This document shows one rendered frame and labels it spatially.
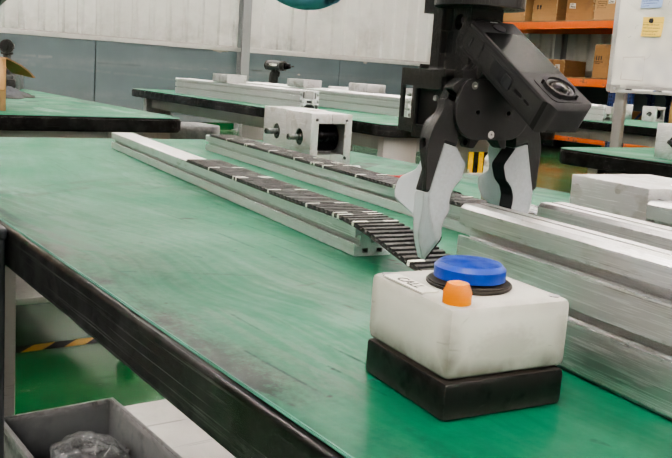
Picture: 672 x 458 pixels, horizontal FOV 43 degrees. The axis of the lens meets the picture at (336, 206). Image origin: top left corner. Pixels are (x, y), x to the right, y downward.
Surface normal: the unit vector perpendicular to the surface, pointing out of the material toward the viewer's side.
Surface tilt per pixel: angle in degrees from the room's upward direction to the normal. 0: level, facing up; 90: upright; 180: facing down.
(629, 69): 90
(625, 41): 90
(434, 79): 90
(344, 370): 0
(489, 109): 90
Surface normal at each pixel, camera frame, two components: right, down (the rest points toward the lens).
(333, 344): 0.07, -0.99
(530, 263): -0.88, 0.01
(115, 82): 0.57, 0.16
